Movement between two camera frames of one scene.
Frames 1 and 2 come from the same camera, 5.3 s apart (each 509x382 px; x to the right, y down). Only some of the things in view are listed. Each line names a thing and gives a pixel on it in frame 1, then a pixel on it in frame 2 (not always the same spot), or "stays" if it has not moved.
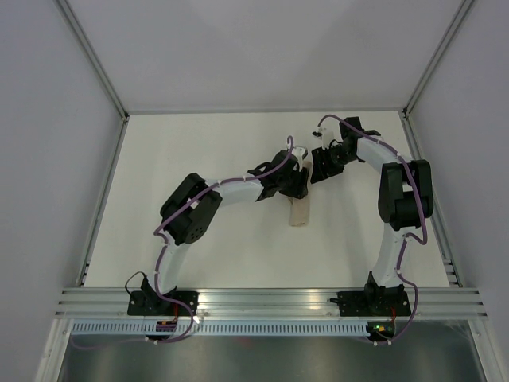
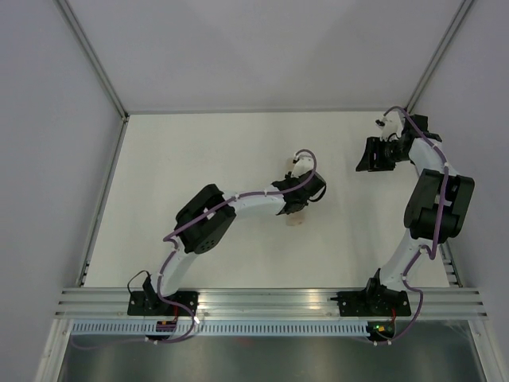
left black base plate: (152, 303) stays
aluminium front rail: (273, 303) stays
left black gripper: (300, 188) -> (289, 180)
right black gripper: (320, 172) -> (374, 146)
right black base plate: (363, 303) stays
